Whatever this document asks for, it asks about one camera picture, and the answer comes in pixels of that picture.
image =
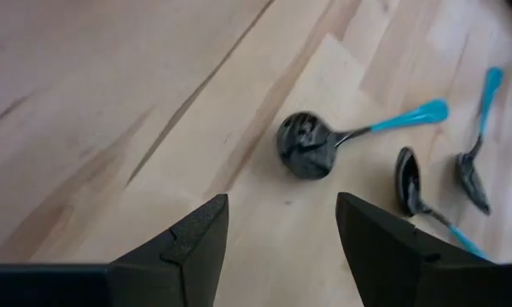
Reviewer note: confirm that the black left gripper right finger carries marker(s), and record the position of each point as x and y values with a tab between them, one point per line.
392	273

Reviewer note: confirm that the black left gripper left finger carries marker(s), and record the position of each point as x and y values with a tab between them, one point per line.
187	273

